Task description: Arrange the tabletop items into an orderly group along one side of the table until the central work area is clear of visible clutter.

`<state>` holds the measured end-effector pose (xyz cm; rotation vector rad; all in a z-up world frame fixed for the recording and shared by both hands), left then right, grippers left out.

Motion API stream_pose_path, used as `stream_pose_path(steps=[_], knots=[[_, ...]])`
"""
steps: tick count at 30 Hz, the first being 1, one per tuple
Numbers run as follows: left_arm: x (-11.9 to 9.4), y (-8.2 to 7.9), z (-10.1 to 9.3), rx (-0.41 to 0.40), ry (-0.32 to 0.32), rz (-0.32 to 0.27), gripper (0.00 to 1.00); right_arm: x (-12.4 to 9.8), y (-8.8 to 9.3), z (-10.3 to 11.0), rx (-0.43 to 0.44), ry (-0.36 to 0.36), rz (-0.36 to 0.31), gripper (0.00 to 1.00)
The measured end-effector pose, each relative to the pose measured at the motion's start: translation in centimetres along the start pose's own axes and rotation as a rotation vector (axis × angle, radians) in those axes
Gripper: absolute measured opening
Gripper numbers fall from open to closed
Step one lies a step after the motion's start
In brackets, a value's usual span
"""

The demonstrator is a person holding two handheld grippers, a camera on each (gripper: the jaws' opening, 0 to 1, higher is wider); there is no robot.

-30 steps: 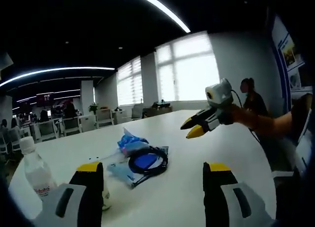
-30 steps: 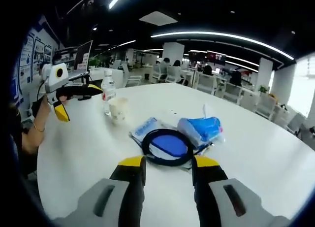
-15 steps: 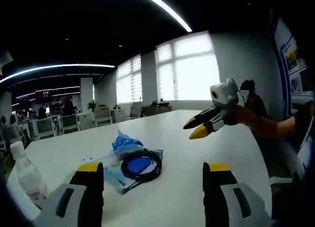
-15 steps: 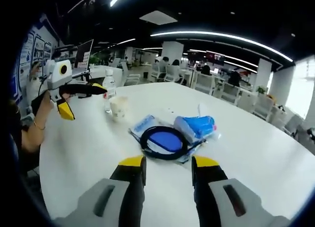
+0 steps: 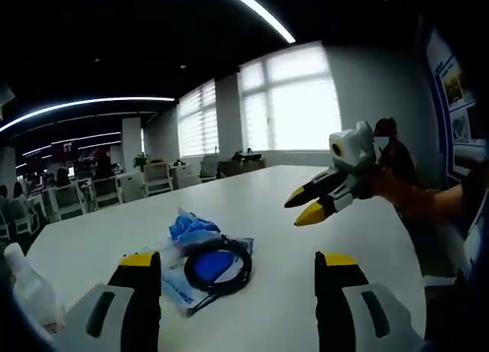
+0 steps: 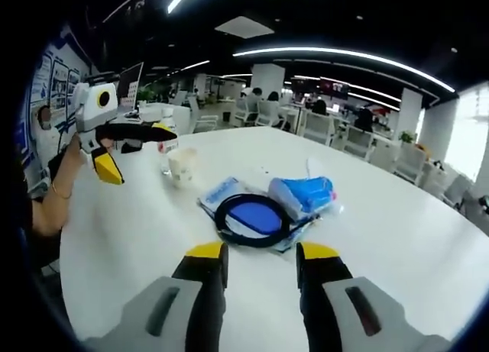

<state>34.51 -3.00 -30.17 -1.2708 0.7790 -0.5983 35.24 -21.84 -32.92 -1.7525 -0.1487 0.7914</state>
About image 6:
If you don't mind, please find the blue tissue pack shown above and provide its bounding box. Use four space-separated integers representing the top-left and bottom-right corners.
267 157 344 222

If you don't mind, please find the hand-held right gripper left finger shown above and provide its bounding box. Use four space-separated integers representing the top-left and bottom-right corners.
86 241 229 352

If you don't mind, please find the wall monitor with red screen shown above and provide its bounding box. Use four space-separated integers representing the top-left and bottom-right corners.
319 79 351 99

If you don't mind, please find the white square pillar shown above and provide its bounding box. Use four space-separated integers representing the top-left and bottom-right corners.
400 88 421 134
251 63 286 90

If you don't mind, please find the curved ceiling light strip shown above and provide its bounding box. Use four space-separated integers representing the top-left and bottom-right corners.
232 46 456 94

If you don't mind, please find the light blue wipes packet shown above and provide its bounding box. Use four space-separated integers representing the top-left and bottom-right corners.
197 176 319 253

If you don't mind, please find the thin gold bracelet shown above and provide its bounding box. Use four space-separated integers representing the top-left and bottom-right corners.
50 181 74 200

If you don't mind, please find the person's left hand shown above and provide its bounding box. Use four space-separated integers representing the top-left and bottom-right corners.
63 136 92 173

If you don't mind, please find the black cable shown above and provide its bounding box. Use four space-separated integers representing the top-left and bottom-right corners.
212 192 294 250

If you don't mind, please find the white tabletop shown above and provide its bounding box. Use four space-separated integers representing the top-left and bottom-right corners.
59 125 489 352

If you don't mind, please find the window with white blinds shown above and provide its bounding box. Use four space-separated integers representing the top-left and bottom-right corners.
444 84 489 182

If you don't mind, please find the clear water bottle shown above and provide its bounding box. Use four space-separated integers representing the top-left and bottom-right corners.
157 107 180 176

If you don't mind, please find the clear plastic cup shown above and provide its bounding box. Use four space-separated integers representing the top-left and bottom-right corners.
167 147 199 189

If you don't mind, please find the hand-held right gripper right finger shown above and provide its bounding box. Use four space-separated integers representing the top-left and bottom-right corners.
296 241 450 352

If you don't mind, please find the square ceiling air vent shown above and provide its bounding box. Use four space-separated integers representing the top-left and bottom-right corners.
214 15 276 38

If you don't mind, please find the group of office chairs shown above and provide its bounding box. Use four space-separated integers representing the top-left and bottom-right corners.
167 92 474 201

